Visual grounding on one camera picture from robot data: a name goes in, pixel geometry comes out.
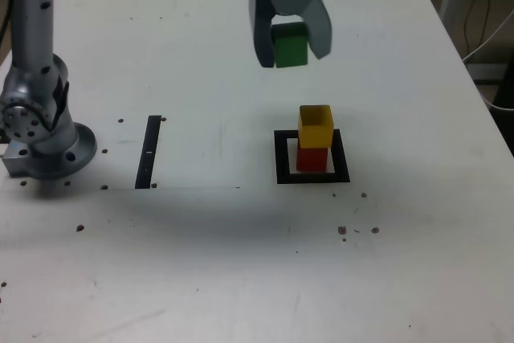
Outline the green cube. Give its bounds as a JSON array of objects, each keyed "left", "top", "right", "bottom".
[{"left": 271, "top": 23, "right": 309, "bottom": 69}]

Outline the yellow cube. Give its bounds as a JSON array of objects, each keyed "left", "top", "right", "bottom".
[{"left": 298, "top": 104, "right": 335, "bottom": 149}]

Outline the red cube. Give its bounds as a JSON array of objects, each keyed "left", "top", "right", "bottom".
[{"left": 296, "top": 145, "right": 329, "bottom": 174}]

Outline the black tape square outline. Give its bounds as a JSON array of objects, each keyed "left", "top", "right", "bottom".
[{"left": 273, "top": 129, "right": 351, "bottom": 185}]

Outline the black tape strip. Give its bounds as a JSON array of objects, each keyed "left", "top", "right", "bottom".
[{"left": 134, "top": 115, "right": 162, "bottom": 190}]

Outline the thin black cable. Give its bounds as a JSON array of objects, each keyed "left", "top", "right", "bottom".
[{"left": 463, "top": 0, "right": 514, "bottom": 59}]

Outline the thin white cable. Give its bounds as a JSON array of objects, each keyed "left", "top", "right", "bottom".
[{"left": 463, "top": 9, "right": 514, "bottom": 112}]

